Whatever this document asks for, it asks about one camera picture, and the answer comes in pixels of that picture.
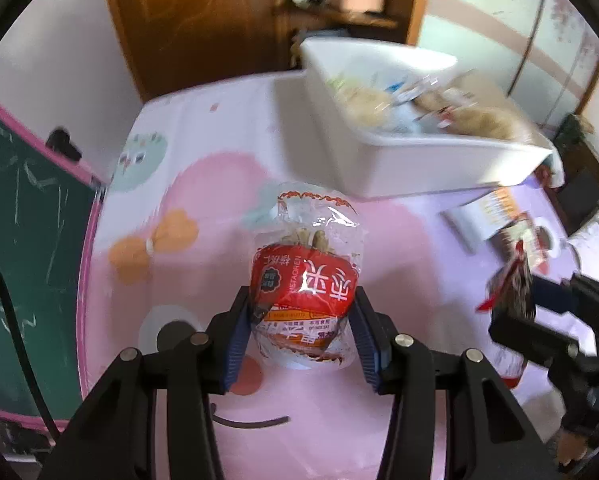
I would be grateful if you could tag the red and clear snack packet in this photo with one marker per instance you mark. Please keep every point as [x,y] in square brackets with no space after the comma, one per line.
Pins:
[304,285]

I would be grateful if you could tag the brown wooden wardrobe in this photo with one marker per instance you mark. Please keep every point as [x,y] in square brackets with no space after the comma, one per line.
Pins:
[204,20]

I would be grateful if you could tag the orange and white cereal packet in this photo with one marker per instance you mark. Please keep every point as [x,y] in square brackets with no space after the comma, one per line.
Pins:
[484,212]
[529,240]

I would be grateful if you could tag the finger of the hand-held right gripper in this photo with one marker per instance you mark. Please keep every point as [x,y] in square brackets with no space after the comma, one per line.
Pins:
[534,342]
[574,292]

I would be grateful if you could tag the clear bag of yellow snacks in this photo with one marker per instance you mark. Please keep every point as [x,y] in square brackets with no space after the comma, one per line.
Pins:
[479,115]

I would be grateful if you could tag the white pillow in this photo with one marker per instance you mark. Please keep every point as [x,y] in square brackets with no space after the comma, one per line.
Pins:
[597,240]

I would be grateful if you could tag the white printed snack packet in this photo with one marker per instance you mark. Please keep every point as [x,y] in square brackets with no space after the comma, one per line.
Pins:
[404,110]

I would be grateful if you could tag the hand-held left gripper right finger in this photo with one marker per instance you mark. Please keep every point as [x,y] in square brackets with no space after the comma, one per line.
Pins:
[367,350]

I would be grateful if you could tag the dark and red snack packet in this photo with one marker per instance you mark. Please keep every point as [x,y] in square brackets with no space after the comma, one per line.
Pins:
[512,285]

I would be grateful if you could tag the green chalkboard with pink frame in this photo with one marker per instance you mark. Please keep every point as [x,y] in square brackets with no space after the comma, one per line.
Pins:
[24,240]

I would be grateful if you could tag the small black device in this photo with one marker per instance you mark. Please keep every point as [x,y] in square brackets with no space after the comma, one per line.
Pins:
[64,144]

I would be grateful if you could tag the white plastic bin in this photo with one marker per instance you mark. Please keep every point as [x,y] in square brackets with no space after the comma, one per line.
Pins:
[404,165]

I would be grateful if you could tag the pastel sliding door wardrobe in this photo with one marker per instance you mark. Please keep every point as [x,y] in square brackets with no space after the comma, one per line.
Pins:
[504,45]

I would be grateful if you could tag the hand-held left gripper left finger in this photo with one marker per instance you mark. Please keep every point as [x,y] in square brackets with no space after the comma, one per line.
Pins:
[234,345]

